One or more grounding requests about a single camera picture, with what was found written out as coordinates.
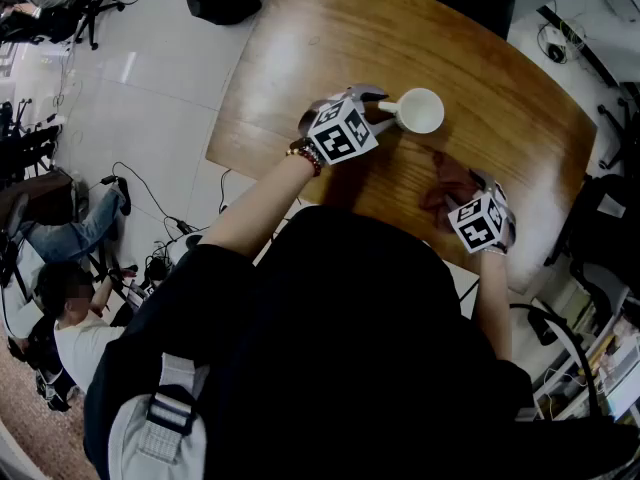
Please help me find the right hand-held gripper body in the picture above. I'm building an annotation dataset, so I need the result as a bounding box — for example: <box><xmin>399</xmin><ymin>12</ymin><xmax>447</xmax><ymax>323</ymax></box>
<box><xmin>447</xmin><ymin>176</ymin><xmax>517</xmax><ymax>255</ymax></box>

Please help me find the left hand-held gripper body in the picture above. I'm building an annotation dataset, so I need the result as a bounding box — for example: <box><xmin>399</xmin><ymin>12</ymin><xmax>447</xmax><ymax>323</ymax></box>
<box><xmin>298</xmin><ymin>83</ymin><xmax>389</xmax><ymax>167</ymax></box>

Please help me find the reddish-brown cloth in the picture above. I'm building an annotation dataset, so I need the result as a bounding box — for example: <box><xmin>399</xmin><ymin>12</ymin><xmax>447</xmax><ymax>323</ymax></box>
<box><xmin>418</xmin><ymin>149</ymin><xmax>485</xmax><ymax>230</ymax></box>

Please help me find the white mug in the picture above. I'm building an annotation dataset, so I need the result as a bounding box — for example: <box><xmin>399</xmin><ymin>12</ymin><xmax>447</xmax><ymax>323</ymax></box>
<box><xmin>377</xmin><ymin>87</ymin><xmax>446</xmax><ymax>135</ymax></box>

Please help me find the person's left forearm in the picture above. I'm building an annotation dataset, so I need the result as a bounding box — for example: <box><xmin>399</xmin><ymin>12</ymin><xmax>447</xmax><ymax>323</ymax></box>
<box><xmin>198</xmin><ymin>153</ymin><xmax>321</xmax><ymax>260</ymax></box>

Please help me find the person's right forearm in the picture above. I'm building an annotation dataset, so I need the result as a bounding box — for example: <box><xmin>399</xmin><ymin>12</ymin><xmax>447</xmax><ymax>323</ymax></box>
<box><xmin>471</xmin><ymin>247</ymin><xmax>514</xmax><ymax>363</ymax></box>

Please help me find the black office chair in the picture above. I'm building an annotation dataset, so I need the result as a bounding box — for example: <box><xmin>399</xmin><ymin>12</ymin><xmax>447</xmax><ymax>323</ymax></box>
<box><xmin>543</xmin><ymin>172</ymin><xmax>640</xmax><ymax>322</ymax></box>
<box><xmin>63</xmin><ymin>0</ymin><xmax>127</xmax><ymax>52</ymax></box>

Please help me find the black desk lamp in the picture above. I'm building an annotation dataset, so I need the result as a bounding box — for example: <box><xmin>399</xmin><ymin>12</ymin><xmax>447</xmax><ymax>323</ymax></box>
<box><xmin>508</xmin><ymin>301</ymin><xmax>602</xmax><ymax>420</ymax></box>

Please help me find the white shelf with books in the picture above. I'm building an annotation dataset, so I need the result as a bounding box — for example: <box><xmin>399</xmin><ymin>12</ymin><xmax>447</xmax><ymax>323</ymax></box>
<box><xmin>528</xmin><ymin>286</ymin><xmax>640</xmax><ymax>422</ymax></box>

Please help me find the person's black top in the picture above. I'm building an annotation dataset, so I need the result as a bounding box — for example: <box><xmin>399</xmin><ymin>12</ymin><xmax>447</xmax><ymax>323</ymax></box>
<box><xmin>82</xmin><ymin>204</ymin><xmax>640</xmax><ymax>480</ymax></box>

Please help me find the red beaded bracelet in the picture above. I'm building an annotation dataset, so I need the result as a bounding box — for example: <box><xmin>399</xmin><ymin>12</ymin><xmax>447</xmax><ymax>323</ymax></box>
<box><xmin>285</xmin><ymin>138</ymin><xmax>325</xmax><ymax>178</ymax></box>

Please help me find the black cable coil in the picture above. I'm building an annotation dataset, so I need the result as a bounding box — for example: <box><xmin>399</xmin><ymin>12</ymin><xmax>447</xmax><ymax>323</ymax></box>
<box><xmin>536</xmin><ymin>21</ymin><xmax>586</xmax><ymax>65</ymax></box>

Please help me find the black power cable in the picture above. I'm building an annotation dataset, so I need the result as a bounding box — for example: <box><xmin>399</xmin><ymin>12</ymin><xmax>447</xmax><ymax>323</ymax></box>
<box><xmin>88</xmin><ymin>160</ymin><xmax>211</xmax><ymax>237</ymax></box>

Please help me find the grey shoulder bag strap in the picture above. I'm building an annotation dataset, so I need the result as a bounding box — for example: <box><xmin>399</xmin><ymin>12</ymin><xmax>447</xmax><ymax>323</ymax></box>
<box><xmin>106</xmin><ymin>351</ymin><xmax>211</xmax><ymax>480</ymax></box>

